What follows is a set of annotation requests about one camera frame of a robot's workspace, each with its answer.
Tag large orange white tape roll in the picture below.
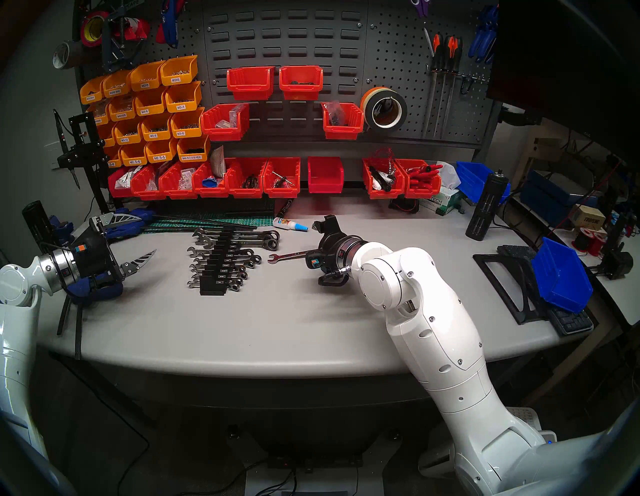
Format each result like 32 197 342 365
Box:
360 86 408 133

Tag white plastic bag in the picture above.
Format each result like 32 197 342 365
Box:
435 161 461 190

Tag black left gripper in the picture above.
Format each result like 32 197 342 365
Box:
70 212 158 293

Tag yellow screw bin M3-6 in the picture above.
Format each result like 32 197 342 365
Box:
170 107 206 139

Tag yellow screw bin M3X8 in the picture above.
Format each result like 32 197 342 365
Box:
129 61 164 92

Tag black keyboard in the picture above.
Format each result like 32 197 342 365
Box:
496 244 595 337

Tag grey duct tape roll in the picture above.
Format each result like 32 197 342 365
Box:
52 41 83 70

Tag dark blue crate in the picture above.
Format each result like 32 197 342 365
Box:
520 170 601 226

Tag large chrome combination wrench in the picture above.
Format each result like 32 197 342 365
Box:
199 239 280 252
192 228 281 240
195 234 280 246

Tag red handled tools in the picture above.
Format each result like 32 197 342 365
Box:
406 162 444 183

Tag green cutting mat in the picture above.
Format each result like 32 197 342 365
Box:
142 214 276 235

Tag black water bottle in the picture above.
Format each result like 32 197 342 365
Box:
465 169 511 242

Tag black monitor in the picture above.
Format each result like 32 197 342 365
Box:
486 0 640 166

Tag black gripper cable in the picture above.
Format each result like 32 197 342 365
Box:
318 265 353 287

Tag black helping hand stand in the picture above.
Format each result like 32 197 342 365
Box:
52 110 113 213

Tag black pegboard hook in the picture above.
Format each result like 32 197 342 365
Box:
459 74 491 96

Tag small cardboard box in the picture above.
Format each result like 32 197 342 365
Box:
569 204 607 231

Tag black metal clamp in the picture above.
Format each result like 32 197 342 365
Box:
100 0 146 73

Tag red yellow tape roll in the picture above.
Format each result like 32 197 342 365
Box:
80 11 110 48

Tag white air purifier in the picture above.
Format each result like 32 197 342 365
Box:
417 407 557 478

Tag orange black handled screwdriver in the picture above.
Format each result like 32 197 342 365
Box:
435 35 458 138
445 36 464 137
424 32 445 138

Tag red storage bin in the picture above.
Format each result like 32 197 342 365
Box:
226 66 275 101
395 159 443 199
322 102 365 141
262 157 302 199
307 156 345 194
362 158 406 200
224 158 269 199
200 103 250 142
130 165 166 201
278 65 324 101
107 167 136 199
158 161 197 200
192 161 230 198

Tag black frame stand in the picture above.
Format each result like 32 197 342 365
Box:
472 252 548 326

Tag green white glove box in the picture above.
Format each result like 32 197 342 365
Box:
419 186 463 217

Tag yellow screw bin M3-8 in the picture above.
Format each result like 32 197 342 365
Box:
140 114 173 142

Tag blue storage bin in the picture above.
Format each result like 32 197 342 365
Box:
455 161 512 203
531 237 593 315

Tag yellow screw bin M4 HEX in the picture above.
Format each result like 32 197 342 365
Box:
177 135 212 163

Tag yellow screw bin M2.5-5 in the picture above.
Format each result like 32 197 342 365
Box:
145 138 179 164

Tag black cylinder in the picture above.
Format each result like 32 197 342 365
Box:
21 200 56 251

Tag small chrome combination wrench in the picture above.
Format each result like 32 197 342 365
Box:
186 279 242 291
187 263 248 275
190 269 248 281
190 256 256 269
186 247 262 265
188 274 244 286

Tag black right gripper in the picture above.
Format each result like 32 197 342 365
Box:
305 215 362 274

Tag yellow screw bin M3-4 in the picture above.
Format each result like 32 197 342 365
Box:
164 81 203 114

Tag black wrench holder rack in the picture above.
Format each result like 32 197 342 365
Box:
199 227 238 297

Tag red white tool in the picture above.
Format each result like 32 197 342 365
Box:
120 17 151 42

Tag yellow screw bin M3X6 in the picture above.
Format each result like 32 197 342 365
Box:
160 55 199 87

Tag yellow screw bin M4-6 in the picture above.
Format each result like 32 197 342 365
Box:
133 88 167 117

